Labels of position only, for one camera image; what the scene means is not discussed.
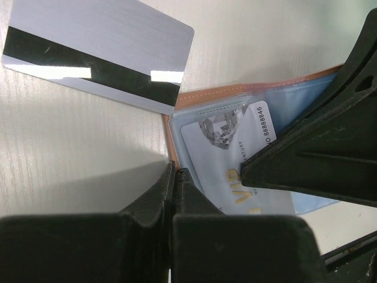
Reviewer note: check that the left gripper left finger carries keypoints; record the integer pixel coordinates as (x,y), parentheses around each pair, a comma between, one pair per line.
(127,246)

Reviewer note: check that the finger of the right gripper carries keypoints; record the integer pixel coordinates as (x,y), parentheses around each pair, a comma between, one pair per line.
(330,149)

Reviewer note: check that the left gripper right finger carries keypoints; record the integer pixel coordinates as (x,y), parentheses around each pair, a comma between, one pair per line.
(209,246)

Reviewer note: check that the silver VIP credit card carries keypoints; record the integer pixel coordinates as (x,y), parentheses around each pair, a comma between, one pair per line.
(218,146)

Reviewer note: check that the tan leather card holder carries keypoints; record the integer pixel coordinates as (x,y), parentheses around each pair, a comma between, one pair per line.
(286,100)

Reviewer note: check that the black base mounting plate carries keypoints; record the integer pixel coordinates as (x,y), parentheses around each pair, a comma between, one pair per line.
(353,262)

